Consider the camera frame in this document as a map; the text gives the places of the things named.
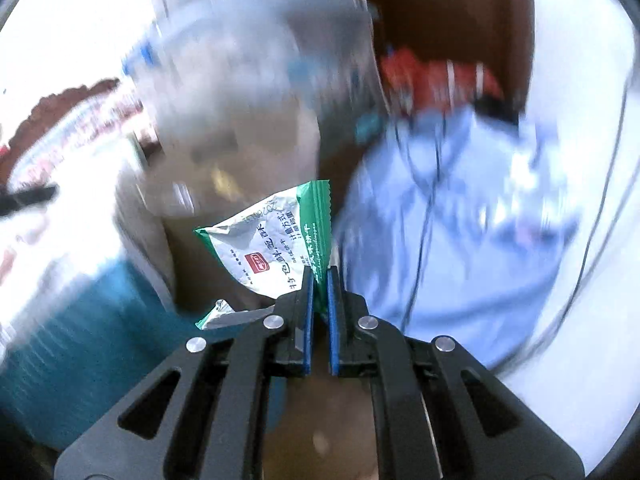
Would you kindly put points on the green white snack packet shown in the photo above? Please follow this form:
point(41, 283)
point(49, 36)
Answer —
point(268, 246)

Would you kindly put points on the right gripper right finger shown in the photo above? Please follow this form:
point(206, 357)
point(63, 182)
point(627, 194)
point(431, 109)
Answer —
point(438, 412)

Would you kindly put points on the orange snack bag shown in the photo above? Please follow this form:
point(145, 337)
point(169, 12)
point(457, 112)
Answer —
point(414, 86)

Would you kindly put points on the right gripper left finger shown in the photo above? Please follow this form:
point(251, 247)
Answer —
point(202, 413)

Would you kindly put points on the blue clothes bundle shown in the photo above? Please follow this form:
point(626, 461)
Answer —
point(456, 224)

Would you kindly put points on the lower storage box blue lid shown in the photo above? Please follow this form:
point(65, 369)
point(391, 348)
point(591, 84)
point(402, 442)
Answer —
point(247, 98)

